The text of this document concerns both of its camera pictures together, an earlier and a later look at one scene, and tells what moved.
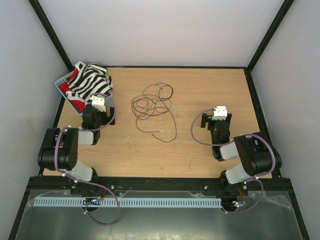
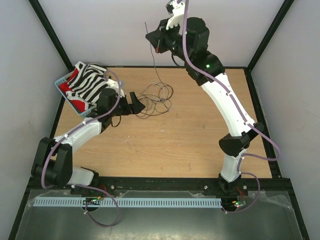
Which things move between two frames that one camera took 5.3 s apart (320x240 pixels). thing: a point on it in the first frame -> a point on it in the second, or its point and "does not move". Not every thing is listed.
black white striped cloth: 90,80 does not move
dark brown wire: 155,131 -> 151,55
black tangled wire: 155,100 does not move
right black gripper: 208,118 -> 157,37
